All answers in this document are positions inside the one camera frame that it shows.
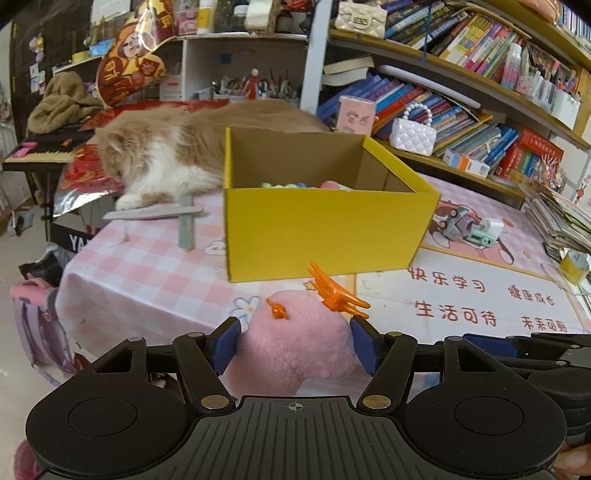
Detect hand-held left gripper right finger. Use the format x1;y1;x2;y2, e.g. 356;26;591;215
349;318;509;414

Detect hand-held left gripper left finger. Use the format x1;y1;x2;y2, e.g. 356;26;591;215
90;318;243;414

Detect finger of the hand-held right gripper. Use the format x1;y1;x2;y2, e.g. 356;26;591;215
482;344;561;370
462;332;591;348

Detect pink plush chick toy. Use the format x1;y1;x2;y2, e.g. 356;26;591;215
228;261;371;398

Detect yellow cardboard box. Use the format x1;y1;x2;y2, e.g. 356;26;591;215
223;127;441;283

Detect person's right hand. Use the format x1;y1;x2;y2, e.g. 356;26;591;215
549;443;591;480

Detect yellow tape roll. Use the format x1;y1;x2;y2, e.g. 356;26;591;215
558;249;591;284

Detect pink checked printed tablecloth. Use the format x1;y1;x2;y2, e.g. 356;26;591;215
55;173;591;384

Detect mint green and white device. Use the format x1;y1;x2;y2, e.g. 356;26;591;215
463;219;505;246

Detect grey flat strip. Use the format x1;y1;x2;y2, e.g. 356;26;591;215
178;194;197;252
102;206;204;221

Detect stack of thin books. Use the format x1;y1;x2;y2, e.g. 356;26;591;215
522;185;591;252

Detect acrylic figure stands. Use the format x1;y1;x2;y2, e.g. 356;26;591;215
538;154;568;192

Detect red boxed book set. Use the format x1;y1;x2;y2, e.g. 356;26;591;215
494;128;565;183

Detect orange and white small box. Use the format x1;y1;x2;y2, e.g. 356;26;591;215
443;148;491;178

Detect pink and purple backpack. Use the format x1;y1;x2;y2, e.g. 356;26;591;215
10;277;77;386

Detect black bag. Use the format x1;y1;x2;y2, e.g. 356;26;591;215
18;251;63;282

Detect orange and white cat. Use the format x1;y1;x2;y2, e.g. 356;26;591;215
95;99;331;208

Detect white quilted pearl handbag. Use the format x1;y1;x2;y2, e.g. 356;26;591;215
389;102;437;155

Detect red and silver foil sheet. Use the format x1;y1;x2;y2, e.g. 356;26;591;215
53;143;125;217

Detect pink printed box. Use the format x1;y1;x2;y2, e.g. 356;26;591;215
335;95;377;137

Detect white pen holders with pens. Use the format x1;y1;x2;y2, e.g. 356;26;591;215
519;41;583;130

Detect row of leaning books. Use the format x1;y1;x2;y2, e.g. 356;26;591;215
318;74;520;162

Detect white and red carton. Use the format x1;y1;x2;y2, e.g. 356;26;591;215
159;76;185;101

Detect cups of pens and brushes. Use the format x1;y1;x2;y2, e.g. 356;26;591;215
212;69;301;101

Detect black piano keyboard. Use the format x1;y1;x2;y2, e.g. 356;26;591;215
2;124;102;174

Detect pastel glitter bottle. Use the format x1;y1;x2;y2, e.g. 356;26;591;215
501;41;522;90

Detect thick paperback book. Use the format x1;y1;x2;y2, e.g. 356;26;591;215
322;56;375;86

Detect wooden bookshelf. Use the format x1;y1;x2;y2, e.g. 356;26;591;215
300;0;591;208

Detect white cabinet shelf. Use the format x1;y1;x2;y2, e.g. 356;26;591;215
51;32;310;104

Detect brown fleece blanket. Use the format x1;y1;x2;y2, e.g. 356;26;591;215
28;72;105;134

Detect red foil figure balloon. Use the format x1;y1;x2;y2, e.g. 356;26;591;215
95;0;167;109

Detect row of colourful books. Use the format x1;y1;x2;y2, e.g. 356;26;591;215
385;0;525;81

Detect cream quilted handbag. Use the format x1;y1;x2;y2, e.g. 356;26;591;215
335;0;387;38

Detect white and yellow bottle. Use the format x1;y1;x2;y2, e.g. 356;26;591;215
198;0;217;34

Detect white wavy vase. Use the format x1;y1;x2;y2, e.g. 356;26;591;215
245;0;282;33

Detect dark wooden door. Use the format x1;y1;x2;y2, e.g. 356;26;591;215
9;9;93;125

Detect blue hanging cord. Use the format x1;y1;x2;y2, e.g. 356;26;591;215
421;0;433;61

